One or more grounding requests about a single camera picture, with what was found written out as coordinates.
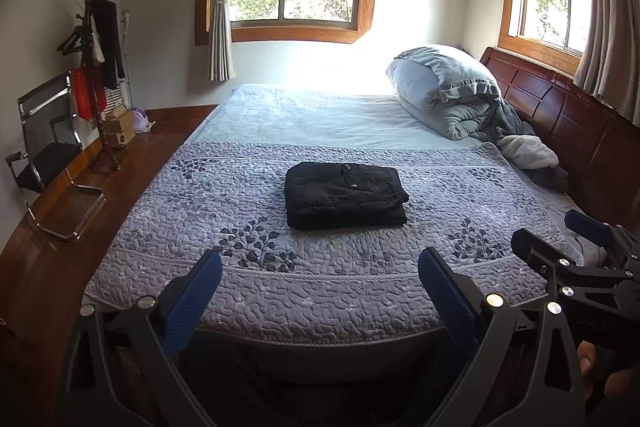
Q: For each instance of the person's right hand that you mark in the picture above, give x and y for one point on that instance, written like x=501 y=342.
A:
x=597 y=375

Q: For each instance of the grey quilted floral bedspread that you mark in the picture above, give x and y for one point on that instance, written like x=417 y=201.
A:
x=351 y=287

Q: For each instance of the black metal frame chair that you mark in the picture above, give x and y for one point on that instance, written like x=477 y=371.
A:
x=51 y=144

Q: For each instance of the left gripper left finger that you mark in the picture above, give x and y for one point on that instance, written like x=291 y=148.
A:
x=153 y=329

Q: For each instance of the grey right curtain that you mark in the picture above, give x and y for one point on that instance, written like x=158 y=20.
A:
x=609 y=67

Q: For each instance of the grey folded duvet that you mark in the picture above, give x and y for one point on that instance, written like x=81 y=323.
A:
x=456 y=95

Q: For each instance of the red bag on rack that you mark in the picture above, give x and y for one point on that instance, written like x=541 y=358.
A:
x=84 y=80

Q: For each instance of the black pants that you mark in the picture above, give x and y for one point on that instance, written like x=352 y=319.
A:
x=331 y=196

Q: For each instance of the wooden coat rack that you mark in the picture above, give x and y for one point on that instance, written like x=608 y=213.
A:
x=86 y=48

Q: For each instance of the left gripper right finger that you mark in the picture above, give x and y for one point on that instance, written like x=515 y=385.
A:
x=522 y=368

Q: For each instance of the wooden bed headboard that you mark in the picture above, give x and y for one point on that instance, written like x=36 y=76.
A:
x=598 y=148

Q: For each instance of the black coat on rack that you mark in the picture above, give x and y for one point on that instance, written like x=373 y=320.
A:
x=105 y=16

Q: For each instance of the cardboard boxes on floor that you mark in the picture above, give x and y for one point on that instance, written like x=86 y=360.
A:
x=119 y=126

